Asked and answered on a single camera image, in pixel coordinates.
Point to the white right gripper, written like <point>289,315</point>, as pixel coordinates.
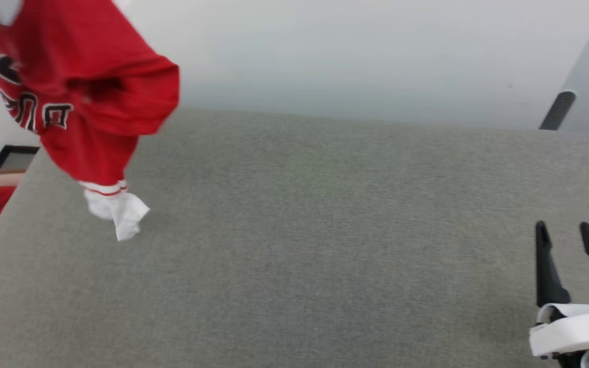
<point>581,327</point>

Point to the red basketball jersey white sleeves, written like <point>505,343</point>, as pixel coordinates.
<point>85,56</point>

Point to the black framed panel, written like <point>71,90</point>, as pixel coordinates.
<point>16,157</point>

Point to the grey metal post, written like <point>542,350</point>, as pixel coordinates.
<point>558,111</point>

